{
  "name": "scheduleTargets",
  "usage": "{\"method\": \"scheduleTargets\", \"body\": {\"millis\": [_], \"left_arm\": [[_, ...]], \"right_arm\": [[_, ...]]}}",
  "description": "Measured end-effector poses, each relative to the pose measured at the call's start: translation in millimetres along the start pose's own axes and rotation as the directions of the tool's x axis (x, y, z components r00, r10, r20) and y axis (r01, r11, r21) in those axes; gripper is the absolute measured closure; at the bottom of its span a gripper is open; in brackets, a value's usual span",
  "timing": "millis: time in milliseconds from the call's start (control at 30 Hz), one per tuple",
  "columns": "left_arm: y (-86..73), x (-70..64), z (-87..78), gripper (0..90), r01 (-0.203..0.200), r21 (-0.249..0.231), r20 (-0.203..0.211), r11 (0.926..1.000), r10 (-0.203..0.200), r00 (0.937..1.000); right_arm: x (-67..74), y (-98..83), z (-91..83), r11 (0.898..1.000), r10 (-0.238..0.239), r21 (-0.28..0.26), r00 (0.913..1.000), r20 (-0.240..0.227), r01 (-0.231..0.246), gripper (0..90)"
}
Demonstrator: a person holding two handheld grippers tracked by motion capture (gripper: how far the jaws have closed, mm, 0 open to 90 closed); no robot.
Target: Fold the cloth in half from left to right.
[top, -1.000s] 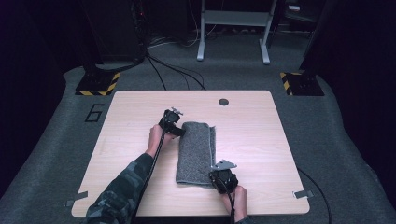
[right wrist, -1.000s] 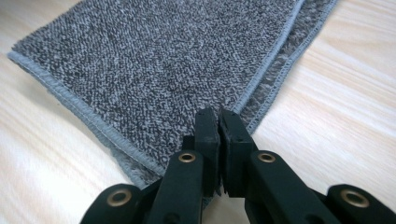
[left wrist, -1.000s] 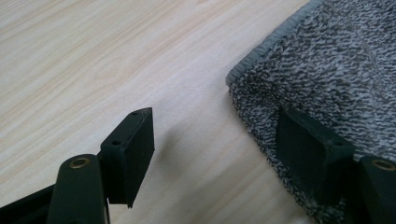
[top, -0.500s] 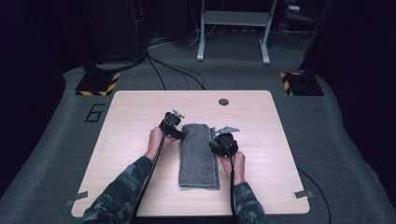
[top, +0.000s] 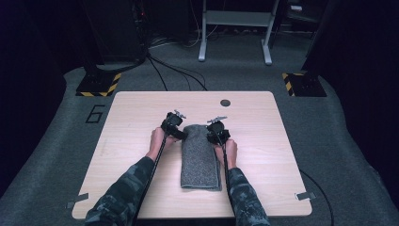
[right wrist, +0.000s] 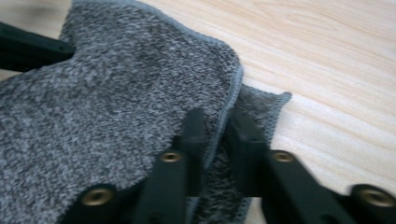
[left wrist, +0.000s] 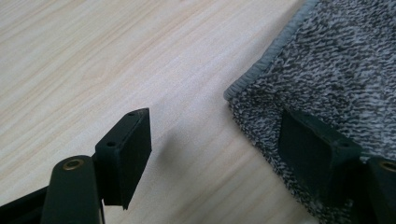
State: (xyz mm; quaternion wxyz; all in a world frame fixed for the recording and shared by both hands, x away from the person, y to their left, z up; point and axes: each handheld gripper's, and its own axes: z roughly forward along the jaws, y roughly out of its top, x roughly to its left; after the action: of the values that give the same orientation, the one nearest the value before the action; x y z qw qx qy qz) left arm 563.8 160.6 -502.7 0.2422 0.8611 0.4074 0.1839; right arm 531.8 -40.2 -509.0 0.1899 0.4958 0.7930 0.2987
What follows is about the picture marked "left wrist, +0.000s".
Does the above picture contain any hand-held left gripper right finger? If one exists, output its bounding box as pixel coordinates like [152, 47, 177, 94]
[277, 108, 372, 208]

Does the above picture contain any grey speckled towel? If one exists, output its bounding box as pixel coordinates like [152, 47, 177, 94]
[223, 0, 396, 224]

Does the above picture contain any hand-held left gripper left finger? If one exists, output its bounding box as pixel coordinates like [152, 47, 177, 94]
[92, 107, 153, 211]

